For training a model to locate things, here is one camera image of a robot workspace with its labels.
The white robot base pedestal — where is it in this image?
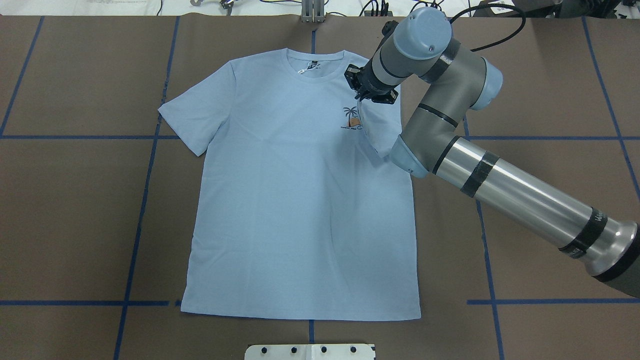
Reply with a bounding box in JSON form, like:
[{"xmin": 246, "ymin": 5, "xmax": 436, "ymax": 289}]
[{"xmin": 244, "ymin": 343, "xmax": 377, "ymax": 360}]

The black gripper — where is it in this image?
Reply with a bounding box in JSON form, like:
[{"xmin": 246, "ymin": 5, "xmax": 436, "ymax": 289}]
[{"xmin": 344, "ymin": 60, "xmax": 399, "ymax": 105}]

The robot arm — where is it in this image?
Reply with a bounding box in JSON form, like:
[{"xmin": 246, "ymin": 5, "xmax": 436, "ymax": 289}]
[{"xmin": 345, "ymin": 7, "xmax": 640, "ymax": 297}]

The light blue t-shirt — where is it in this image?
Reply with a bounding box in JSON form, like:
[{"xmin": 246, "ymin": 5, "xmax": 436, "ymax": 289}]
[{"xmin": 158, "ymin": 48, "xmax": 421, "ymax": 322}]

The aluminium frame post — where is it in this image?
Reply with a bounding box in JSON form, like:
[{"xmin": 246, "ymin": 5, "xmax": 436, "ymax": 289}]
[{"xmin": 300, "ymin": 0, "xmax": 326, "ymax": 24}]

